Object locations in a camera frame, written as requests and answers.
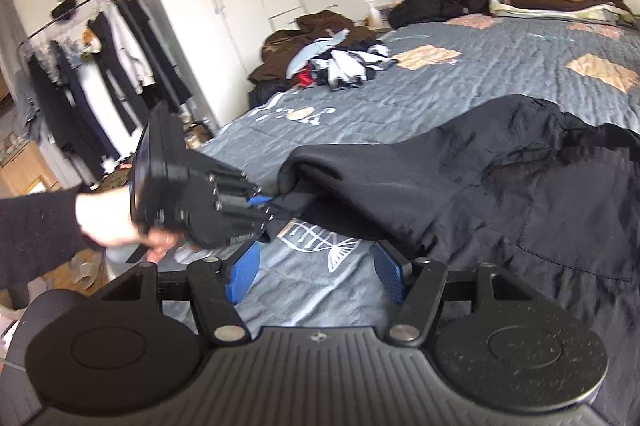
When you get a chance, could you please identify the black pants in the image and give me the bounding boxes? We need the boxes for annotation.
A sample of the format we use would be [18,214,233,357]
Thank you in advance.
[267,92,640,357]

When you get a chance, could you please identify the left forearm black sleeve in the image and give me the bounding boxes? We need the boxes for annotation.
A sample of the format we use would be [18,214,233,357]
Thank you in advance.
[0,188,90,290]

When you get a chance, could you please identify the clothes rack with hanging clothes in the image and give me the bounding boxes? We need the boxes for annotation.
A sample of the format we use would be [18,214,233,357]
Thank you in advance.
[1,0,193,183]

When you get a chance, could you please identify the person's left hand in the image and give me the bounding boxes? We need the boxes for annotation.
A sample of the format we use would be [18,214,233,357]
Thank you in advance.
[75,187,181,263]

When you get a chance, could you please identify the grey quilted bedspread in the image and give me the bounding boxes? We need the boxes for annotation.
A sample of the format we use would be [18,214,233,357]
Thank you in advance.
[98,12,640,407]

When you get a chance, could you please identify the red garment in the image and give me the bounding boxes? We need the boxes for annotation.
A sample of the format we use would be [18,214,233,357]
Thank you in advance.
[295,70,314,88]

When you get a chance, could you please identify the brown jacket pile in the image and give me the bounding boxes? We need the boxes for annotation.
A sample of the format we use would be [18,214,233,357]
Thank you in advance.
[248,9,378,109]

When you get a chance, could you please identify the light blue garment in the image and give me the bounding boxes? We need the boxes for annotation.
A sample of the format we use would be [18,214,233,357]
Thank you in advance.
[285,29,349,80]

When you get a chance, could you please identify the striped navy white garment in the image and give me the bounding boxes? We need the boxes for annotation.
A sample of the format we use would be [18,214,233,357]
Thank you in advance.
[308,43,398,90]

